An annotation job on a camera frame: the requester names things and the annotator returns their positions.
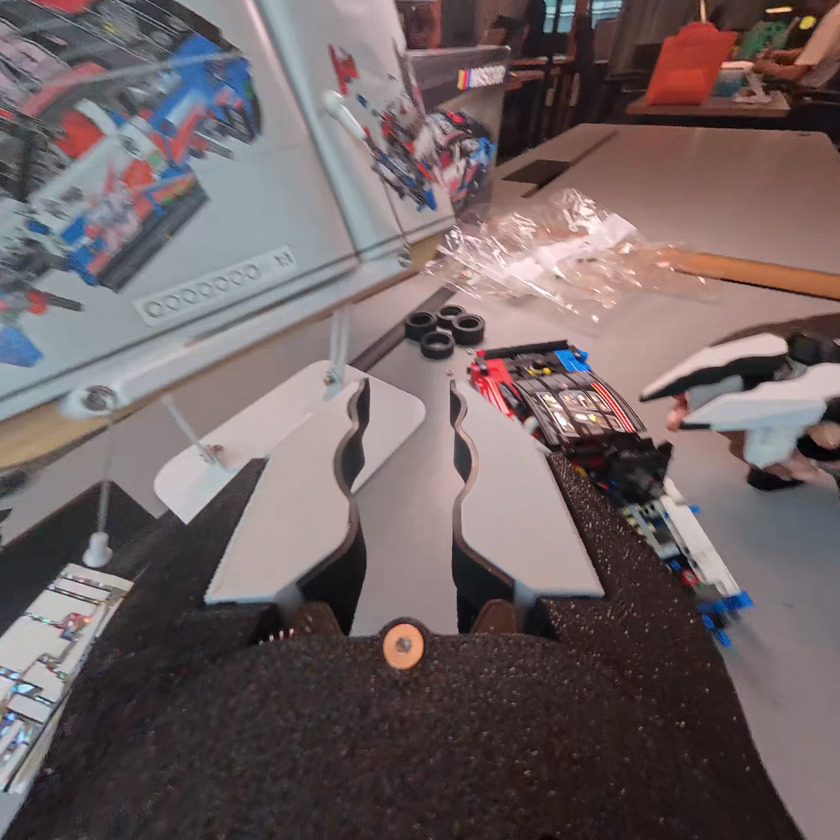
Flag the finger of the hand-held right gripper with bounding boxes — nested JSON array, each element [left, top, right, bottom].
[[640, 332, 791, 403], [679, 362, 840, 434]]

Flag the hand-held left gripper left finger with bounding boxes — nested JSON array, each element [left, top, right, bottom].
[[205, 377, 371, 635]]

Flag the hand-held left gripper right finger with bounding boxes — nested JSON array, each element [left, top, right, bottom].
[[449, 379, 606, 634]]

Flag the toy brick race car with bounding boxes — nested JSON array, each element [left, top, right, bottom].
[[467, 340, 754, 647]]

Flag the grey desk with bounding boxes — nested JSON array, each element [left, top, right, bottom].
[[0, 282, 840, 840]]

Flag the person's right hand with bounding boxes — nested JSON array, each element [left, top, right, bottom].
[[764, 453, 840, 492]]

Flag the white book stand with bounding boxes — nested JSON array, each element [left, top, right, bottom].
[[59, 92, 427, 568]]

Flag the grey table with wooden edge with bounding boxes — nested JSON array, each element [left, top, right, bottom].
[[492, 123, 840, 299]]

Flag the clear plastic bags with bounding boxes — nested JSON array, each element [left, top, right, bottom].
[[423, 189, 716, 322]]

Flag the folded sticker sheets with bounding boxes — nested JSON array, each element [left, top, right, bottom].
[[0, 564, 135, 795]]

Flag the orange plastic bin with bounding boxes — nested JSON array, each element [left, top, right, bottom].
[[644, 23, 739, 106]]

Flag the building instruction booklet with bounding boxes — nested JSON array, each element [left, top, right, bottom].
[[0, 0, 460, 401]]

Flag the toy car set box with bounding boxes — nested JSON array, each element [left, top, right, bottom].
[[397, 45, 511, 221]]

